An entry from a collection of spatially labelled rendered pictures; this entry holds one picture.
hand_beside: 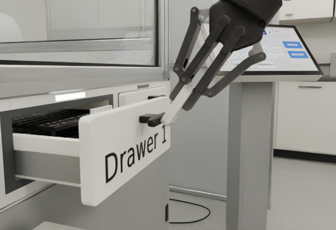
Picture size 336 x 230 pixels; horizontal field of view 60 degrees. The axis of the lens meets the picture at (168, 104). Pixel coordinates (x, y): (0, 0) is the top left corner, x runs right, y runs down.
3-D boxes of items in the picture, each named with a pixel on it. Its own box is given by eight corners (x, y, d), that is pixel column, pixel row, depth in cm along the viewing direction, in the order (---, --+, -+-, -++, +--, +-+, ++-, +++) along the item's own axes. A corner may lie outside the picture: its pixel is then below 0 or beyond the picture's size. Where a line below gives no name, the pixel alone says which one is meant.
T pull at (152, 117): (170, 119, 50) (170, 112, 50) (154, 127, 43) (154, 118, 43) (150, 118, 51) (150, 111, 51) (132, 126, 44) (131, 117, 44)
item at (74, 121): (115, 114, 59) (115, 111, 59) (55, 131, 42) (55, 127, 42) (107, 113, 60) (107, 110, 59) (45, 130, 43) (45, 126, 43)
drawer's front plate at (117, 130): (170, 147, 62) (170, 96, 61) (93, 208, 35) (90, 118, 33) (162, 146, 63) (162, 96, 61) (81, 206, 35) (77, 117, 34)
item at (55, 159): (159, 141, 61) (159, 113, 60) (88, 189, 37) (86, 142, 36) (11, 129, 74) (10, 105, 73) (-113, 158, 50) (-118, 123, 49)
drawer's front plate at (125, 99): (166, 119, 95) (166, 86, 94) (125, 140, 68) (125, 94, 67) (161, 119, 96) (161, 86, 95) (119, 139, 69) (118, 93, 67)
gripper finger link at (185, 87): (188, 87, 43) (184, 84, 43) (163, 123, 45) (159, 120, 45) (193, 86, 45) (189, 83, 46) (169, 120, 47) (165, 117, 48)
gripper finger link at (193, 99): (202, 80, 44) (218, 92, 44) (183, 106, 46) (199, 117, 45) (200, 80, 43) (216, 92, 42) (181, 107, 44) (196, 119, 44)
